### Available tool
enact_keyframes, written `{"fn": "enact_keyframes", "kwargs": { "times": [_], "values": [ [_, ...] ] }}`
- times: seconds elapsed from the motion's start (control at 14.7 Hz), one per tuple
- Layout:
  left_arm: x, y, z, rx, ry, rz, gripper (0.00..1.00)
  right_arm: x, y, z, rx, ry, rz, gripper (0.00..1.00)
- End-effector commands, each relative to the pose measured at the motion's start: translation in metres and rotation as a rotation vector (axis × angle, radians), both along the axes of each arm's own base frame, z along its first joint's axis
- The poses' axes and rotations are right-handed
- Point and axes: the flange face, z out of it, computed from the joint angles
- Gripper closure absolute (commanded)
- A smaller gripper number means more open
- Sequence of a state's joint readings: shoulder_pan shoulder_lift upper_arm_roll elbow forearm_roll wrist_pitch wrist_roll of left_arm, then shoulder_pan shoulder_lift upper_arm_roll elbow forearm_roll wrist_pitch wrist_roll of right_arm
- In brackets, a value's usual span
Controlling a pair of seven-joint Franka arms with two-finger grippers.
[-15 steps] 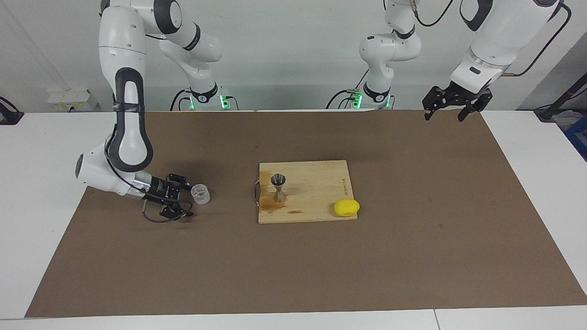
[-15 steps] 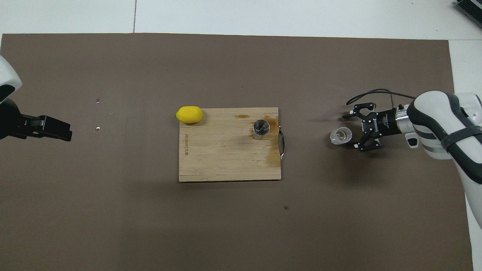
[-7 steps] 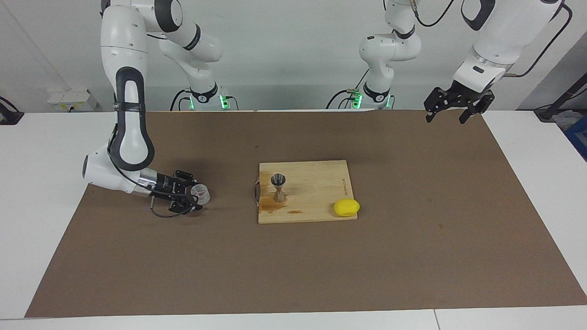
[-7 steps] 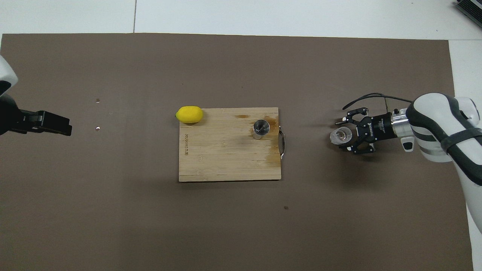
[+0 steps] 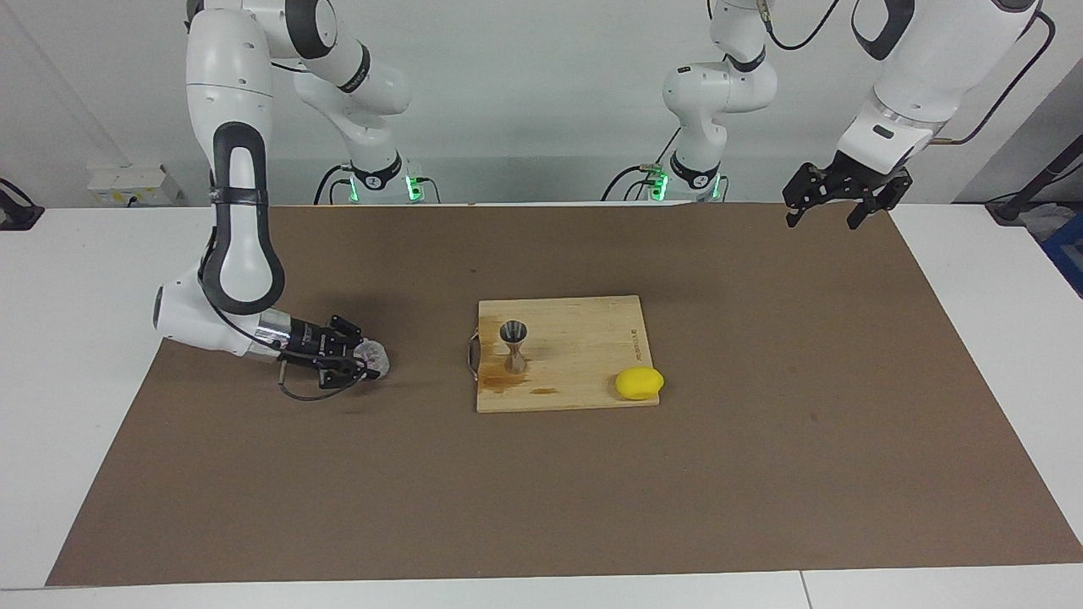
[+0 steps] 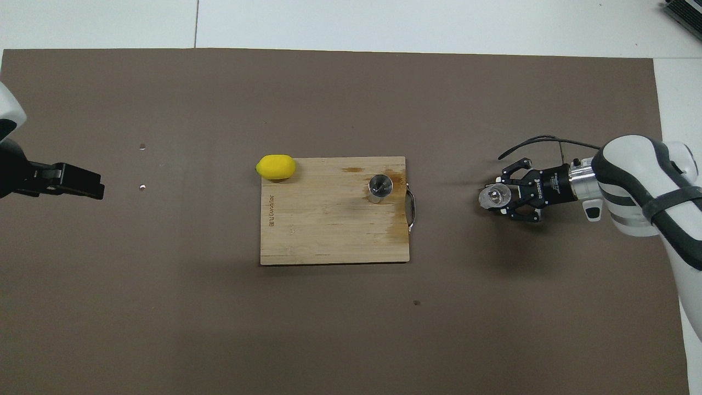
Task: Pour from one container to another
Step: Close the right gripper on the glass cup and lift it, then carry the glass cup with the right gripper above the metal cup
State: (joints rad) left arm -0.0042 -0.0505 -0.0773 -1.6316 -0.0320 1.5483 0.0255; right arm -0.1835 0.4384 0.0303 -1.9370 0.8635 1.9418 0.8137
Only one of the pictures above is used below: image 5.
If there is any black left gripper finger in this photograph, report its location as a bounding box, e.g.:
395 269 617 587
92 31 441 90
782 165 827 230
846 178 903 232

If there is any small clear glass cup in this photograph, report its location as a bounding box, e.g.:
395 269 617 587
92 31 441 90
355 340 393 379

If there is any steel double jigger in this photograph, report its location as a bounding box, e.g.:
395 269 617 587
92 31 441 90
498 321 531 375

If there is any brown table mat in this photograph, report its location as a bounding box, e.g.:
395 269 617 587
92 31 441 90
45 203 1083 587

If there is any black stand pole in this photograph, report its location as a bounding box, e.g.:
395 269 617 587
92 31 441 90
986 135 1083 226

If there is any blue box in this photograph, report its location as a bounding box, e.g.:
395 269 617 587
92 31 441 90
1041 211 1083 299

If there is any bamboo cutting board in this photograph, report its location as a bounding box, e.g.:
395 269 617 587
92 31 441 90
468 295 661 414

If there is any white power strip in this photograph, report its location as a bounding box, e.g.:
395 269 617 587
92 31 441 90
87 165 184 207

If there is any yellow lemon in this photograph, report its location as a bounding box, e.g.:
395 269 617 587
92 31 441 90
614 366 666 401

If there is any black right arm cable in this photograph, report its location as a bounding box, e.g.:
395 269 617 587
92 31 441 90
199 245 377 403

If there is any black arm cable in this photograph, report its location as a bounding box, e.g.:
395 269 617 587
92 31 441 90
199 245 377 403
757 0 1058 146

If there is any black right base cable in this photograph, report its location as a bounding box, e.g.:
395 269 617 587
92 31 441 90
314 164 353 206

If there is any black base cable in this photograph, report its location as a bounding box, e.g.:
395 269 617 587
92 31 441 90
602 123 683 202
314 164 353 206

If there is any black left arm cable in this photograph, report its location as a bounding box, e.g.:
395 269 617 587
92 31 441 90
757 0 1058 146

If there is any black left base cable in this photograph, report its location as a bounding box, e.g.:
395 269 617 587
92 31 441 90
602 123 683 202

